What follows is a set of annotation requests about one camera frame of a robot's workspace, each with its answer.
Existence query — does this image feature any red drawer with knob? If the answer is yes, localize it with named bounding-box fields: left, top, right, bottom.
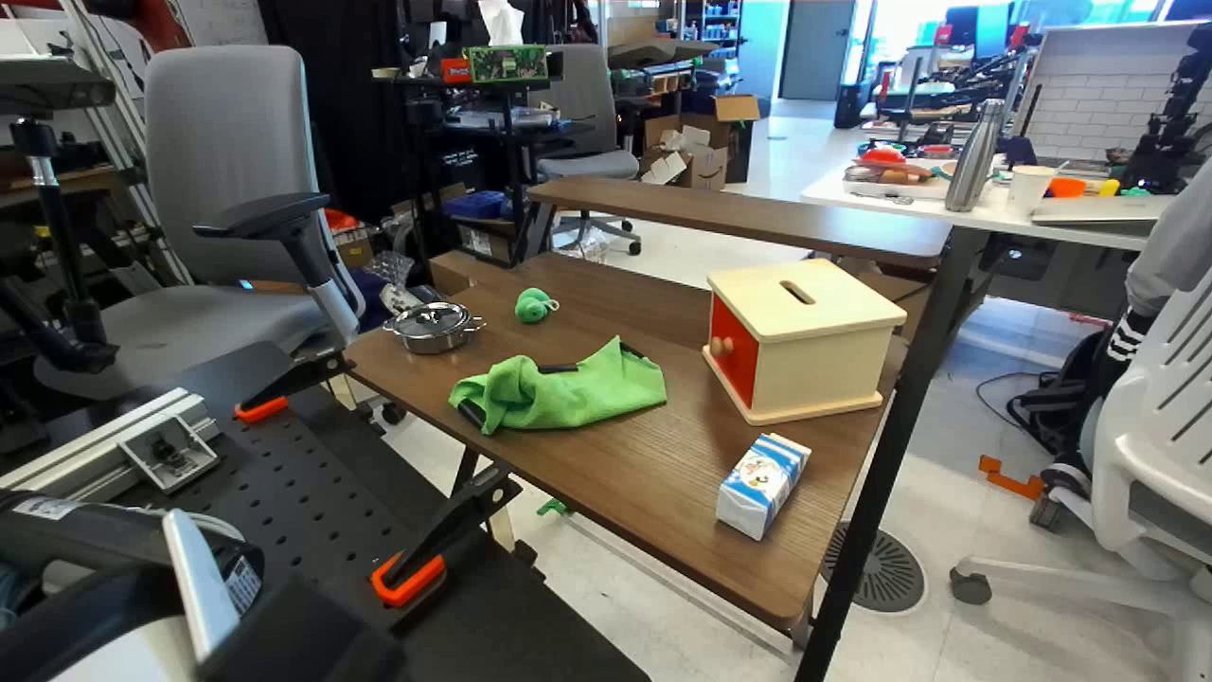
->
left=707, top=300, right=756, bottom=404

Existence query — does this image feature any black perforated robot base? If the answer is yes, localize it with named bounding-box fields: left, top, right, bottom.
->
left=174, top=371, right=646, bottom=682

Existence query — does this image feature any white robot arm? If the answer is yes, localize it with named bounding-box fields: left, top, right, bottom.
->
left=0, top=492, right=264, bottom=682

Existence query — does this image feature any wooden box with drawer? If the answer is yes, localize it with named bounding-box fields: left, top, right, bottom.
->
left=702, top=258, right=904, bottom=424

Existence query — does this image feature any green cloth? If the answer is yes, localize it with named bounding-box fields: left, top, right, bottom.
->
left=447, top=337, right=665, bottom=435

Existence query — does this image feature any green plush toy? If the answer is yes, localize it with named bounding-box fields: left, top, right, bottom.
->
left=514, top=287, right=561, bottom=328

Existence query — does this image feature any steel pot with lid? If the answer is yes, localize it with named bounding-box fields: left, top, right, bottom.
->
left=390, top=305, right=481, bottom=358

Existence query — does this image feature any blue white carton box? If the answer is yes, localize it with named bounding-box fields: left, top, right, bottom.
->
left=716, top=434, right=810, bottom=544

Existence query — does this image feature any raised wooden shelf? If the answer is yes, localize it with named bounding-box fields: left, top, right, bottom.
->
left=526, top=179, right=952, bottom=271

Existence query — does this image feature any black orange clamp front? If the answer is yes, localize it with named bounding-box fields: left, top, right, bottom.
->
left=368, top=470, right=517, bottom=611

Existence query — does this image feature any black orange clamp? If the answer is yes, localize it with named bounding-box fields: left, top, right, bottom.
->
left=368, top=470, right=517, bottom=611
left=232, top=350, right=346, bottom=424

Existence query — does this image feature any black orange clamp rear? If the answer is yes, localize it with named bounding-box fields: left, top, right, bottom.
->
left=232, top=350, right=346, bottom=424

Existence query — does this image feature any grey office chair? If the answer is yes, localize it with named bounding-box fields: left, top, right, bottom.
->
left=34, top=45, right=368, bottom=404

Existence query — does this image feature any white mesh office chair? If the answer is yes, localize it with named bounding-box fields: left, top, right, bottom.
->
left=947, top=272, right=1212, bottom=642

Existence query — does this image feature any person in grey hoodie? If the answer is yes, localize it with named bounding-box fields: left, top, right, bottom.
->
left=1006, top=161, right=1212, bottom=492

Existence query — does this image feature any orange floor bracket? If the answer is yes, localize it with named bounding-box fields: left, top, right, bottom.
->
left=976, top=455, right=1046, bottom=499

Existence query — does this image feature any black camera tripod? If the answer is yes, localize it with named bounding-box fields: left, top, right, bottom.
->
left=0, top=59, right=116, bottom=371

